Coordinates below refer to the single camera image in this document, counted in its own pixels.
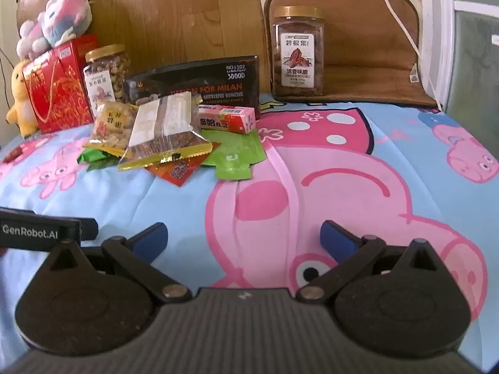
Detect yellow plush toy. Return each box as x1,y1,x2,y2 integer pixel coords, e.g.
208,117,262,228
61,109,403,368
6,59,40,139

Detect bright green flat pouch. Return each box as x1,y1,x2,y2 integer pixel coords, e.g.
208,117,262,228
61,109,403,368
197,127,266,180

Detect pink candy box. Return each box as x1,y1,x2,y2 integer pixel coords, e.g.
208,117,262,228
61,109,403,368
198,105,257,135

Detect black printed box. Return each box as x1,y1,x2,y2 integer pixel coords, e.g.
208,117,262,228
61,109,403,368
125,55,261,121

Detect pink and blue plush toy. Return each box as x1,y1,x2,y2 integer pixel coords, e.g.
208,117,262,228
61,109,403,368
16,0,93,60

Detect black cable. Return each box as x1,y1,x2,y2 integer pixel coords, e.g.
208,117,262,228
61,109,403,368
0,47,13,110

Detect dark green snack packet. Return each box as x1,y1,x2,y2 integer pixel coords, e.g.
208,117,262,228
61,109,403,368
76,147,119,173

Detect cashew jar with gold lid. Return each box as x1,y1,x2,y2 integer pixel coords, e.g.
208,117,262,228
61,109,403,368
84,44,131,121

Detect pecan jar with gold lid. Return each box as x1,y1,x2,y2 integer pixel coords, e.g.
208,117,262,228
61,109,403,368
271,6,325,104

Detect wooden headboard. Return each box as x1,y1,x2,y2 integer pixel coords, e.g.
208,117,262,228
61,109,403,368
16,0,263,98

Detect orange-red snack packet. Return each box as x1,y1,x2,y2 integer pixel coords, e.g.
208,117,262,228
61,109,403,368
146,159,203,188

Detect frosted glass door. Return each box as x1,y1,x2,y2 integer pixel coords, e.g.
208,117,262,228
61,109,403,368
440,0,499,115

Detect yellow cashew packet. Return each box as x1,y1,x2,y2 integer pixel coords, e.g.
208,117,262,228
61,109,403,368
84,99,140,158

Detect white cable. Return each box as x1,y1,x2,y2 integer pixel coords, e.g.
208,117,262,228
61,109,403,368
366,0,444,112

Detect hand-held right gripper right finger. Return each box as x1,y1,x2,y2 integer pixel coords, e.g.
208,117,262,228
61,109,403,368
297,220,453,303

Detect brown cushion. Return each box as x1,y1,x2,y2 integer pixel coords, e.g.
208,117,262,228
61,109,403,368
263,0,438,108

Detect red gift box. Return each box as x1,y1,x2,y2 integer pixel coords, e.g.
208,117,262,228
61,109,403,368
21,34,99,135

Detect clear packet of brown nuts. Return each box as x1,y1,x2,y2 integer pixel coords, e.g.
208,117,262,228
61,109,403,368
118,95,213,171

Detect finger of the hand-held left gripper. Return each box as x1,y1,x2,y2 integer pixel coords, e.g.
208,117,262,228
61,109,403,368
80,218,99,241

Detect printed cartoon blanket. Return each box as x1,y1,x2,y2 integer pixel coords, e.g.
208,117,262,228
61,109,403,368
0,93,499,374

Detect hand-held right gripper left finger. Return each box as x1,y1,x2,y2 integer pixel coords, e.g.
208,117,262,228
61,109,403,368
41,223,192,303

